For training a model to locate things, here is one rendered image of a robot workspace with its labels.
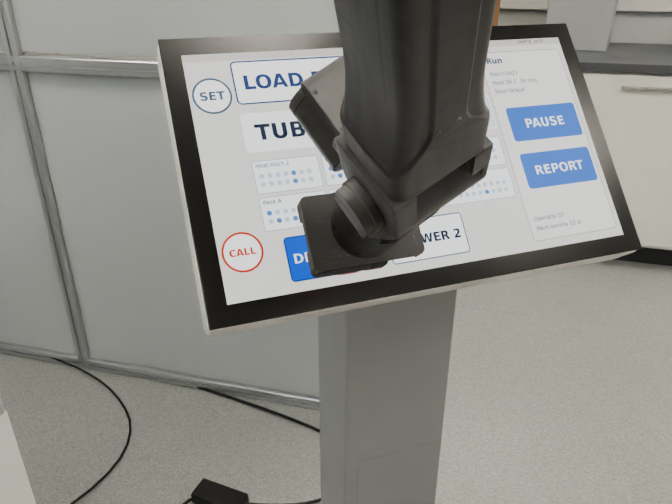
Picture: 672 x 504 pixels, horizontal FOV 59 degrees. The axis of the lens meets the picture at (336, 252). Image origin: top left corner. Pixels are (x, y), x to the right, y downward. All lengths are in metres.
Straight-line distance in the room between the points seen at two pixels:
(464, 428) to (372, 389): 1.10
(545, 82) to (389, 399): 0.47
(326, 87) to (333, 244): 0.14
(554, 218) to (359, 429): 0.39
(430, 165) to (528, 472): 1.57
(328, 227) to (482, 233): 0.23
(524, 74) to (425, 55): 0.58
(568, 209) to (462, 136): 0.46
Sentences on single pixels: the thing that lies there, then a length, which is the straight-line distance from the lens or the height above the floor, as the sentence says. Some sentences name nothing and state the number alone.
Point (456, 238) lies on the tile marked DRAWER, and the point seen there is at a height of 1.00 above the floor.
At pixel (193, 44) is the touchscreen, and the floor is 1.19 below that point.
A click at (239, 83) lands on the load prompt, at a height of 1.16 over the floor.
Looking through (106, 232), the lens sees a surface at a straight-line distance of 1.93.
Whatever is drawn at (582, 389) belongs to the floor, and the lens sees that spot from 2.17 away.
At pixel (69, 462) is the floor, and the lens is 1.93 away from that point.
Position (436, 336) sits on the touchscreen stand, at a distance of 0.83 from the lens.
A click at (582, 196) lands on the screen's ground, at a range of 0.77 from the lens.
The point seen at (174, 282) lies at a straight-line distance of 1.88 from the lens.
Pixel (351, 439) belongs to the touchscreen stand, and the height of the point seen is 0.67.
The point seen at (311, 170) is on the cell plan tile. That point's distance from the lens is 0.63.
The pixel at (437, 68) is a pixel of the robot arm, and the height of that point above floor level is 1.24.
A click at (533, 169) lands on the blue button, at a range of 0.74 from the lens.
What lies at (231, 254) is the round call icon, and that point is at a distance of 0.59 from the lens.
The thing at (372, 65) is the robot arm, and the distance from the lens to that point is 0.25.
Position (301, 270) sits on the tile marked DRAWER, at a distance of 0.59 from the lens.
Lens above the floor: 1.27
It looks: 26 degrees down
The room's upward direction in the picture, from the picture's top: straight up
